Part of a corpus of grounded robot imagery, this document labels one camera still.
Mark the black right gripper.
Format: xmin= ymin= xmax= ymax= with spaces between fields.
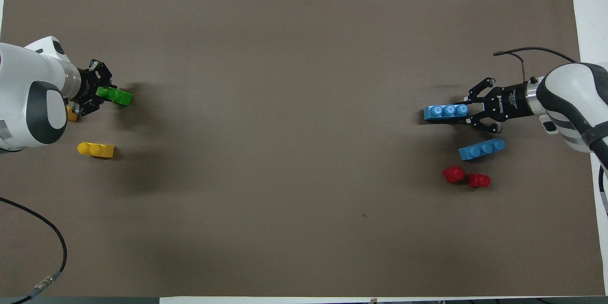
xmin=466 ymin=77 xmax=529 ymax=134

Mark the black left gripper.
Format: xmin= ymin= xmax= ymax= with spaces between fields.
xmin=71 ymin=59 xmax=114 ymax=117

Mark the green two-stud toy brick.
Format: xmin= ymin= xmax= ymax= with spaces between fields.
xmin=96 ymin=86 xmax=134 ymax=107

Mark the blue three-stud toy brick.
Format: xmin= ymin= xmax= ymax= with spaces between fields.
xmin=424 ymin=104 xmax=470 ymax=124
xmin=458 ymin=138 xmax=506 ymax=161

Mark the red one-stud toy brick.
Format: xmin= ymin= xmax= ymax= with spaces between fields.
xmin=465 ymin=173 xmax=491 ymax=189
xmin=442 ymin=166 xmax=465 ymax=183

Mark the brown table mat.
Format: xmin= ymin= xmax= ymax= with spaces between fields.
xmin=0 ymin=0 xmax=606 ymax=298

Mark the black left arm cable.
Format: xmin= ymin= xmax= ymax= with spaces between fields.
xmin=0 ymin=197 xmax=68 ymax=304

